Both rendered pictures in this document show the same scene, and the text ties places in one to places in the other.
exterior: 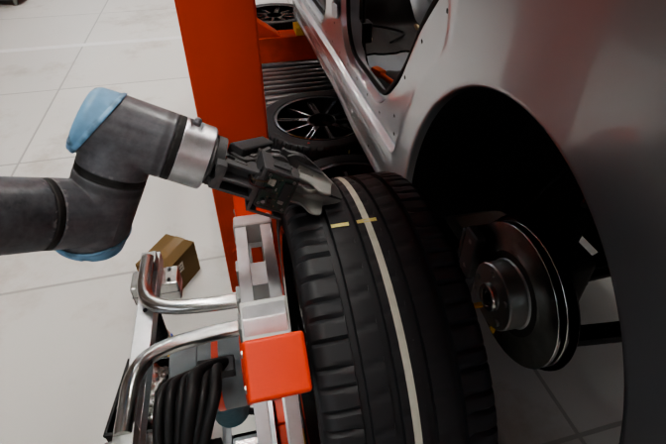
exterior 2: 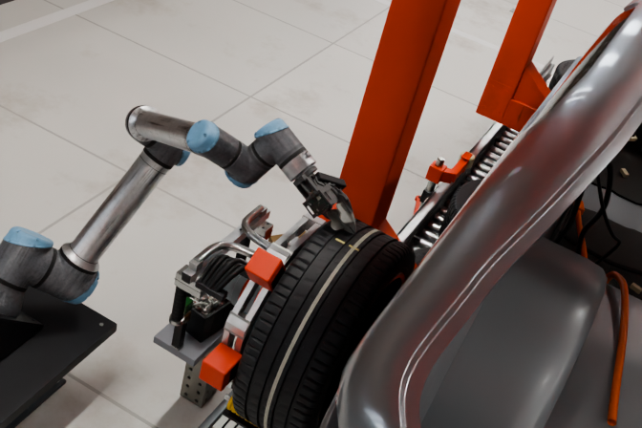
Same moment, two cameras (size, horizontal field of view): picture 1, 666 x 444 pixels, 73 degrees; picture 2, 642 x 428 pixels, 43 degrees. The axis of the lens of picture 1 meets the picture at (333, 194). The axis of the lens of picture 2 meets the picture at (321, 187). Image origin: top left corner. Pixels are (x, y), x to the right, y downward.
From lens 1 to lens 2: 1.61 m
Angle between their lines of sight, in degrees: 27
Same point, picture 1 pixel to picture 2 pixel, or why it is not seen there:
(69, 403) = (160, 297)
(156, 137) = (285, 150)
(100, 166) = (260, 148)
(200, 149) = (299, 165)
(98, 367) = not seen: hidden behind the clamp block
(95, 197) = (250, 160)
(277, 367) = (263, 264)
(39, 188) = (234, 144)
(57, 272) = (215, 204)
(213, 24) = (382, 105)
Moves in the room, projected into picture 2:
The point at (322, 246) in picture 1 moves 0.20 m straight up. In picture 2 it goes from (323, 242) to (340, 181)
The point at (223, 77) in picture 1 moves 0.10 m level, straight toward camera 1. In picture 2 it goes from (373, 137) to (360, 149)
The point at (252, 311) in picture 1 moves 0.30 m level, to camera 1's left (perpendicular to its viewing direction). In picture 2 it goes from (274, 247) to (201, 190)
